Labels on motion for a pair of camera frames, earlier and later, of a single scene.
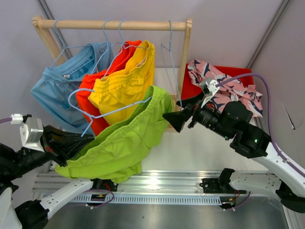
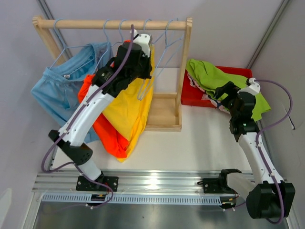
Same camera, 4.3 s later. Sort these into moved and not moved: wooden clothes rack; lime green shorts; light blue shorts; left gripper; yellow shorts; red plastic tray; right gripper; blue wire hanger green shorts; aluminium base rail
Moved: left gripper; right gripper; blue wire hanger green shorts; yellow shorts; lime green shorts
Not moved: aluminium base rail; light blue shorts; red plastic tray; wooden clothes rack
